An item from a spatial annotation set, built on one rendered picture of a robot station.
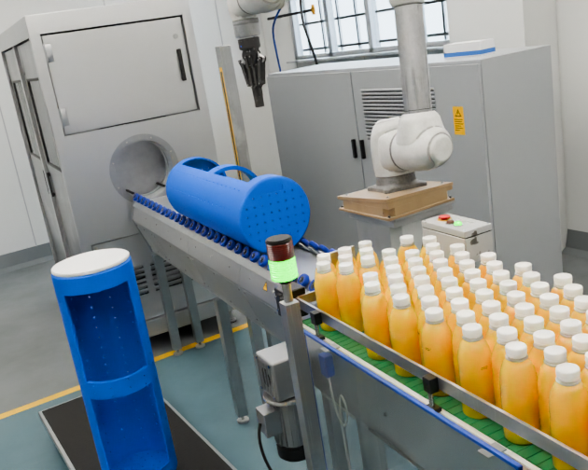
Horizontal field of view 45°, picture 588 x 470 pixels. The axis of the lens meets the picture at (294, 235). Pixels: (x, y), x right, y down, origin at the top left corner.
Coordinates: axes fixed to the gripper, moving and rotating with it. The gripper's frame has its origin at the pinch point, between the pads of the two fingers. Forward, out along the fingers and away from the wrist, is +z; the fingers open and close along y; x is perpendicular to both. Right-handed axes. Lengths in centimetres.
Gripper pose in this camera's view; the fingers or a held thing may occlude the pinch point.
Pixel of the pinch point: (258, 96)
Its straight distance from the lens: 254.3
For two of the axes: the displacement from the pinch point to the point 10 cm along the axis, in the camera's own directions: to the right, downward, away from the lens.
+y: -6.7, -0.7, 7.4
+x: -7.2, 2.7, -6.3
